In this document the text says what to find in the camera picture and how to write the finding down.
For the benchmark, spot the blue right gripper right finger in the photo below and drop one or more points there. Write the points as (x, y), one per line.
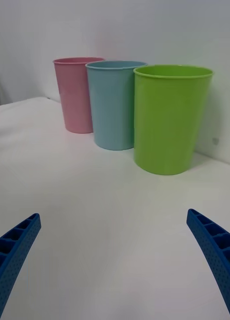
(218, 260)

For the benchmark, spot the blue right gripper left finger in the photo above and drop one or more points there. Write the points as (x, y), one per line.
(12, 262)

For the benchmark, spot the green plastic bin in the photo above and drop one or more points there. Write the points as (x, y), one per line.
(169, 120)

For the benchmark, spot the pink plastic bin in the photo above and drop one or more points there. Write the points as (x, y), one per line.
(72, 100)

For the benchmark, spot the pale blue plastic bin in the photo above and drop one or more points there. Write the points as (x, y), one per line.
(112, 107)

